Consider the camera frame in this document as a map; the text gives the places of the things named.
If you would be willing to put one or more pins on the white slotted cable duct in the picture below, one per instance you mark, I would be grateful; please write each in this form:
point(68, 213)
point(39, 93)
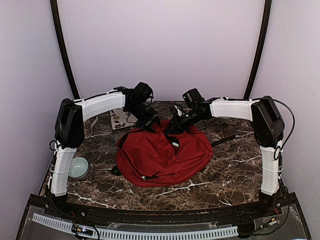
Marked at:
point(126, 231)

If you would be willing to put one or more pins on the floral ceramic trivet tile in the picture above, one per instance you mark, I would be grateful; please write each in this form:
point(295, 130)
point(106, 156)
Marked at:
point(121, 119)

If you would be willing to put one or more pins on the green bowl front left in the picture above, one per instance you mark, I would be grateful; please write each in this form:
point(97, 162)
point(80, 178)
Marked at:
point(79, 168)

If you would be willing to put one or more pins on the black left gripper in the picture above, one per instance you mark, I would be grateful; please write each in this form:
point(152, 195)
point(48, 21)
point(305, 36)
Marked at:
point(154, 118)

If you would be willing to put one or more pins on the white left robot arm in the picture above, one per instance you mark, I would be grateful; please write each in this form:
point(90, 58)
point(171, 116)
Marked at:
point(72, 114)

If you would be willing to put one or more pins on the red student backpack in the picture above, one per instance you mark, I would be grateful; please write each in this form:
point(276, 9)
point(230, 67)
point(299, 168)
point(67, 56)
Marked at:
point(148, 158)

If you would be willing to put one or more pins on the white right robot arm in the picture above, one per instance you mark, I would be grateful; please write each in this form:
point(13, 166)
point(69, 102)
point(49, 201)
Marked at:
point(266, 121)

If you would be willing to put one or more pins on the cream floral mug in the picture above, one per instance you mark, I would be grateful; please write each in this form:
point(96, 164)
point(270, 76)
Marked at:
point(88, 127)

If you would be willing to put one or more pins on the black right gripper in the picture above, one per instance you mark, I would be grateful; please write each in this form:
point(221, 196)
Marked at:
point(178, 127)

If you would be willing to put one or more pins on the black curved table edge rail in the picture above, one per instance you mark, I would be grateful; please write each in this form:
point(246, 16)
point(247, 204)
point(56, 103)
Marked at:
point(101, 216)

